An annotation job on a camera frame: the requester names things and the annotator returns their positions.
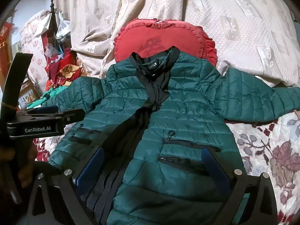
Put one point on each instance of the red heart-shaped ruffled pillow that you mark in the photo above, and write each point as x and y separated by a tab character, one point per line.
164	37

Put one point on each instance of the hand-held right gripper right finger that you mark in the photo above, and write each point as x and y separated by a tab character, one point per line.
215	168

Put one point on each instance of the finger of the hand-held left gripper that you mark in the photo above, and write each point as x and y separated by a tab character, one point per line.
70	116
46	109

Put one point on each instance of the floral fleece blanket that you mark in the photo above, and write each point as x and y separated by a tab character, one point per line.
269	150

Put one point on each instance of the red and yellow cloth pile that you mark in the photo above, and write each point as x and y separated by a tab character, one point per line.
65	68

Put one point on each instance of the red hanging ornament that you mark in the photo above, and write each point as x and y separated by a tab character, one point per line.
5	36

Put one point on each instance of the dark coat rack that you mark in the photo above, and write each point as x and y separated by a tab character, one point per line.
53	25

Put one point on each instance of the cream embossed quilt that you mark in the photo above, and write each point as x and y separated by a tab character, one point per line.
234	28
91	23

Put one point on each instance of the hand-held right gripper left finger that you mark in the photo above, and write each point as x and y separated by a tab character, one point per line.
91	168

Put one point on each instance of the white plastic bag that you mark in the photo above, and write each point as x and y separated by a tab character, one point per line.
62	27

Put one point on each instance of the framed picture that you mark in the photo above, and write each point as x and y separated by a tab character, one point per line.
28	96

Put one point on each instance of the bright green cloth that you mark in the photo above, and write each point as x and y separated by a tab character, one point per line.
50	95

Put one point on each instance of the green puffer jacket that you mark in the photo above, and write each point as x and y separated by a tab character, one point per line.
187	112

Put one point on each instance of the pink floral cover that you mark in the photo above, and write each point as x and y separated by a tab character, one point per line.
32	46

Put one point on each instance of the person's left hand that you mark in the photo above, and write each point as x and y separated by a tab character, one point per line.
27	173

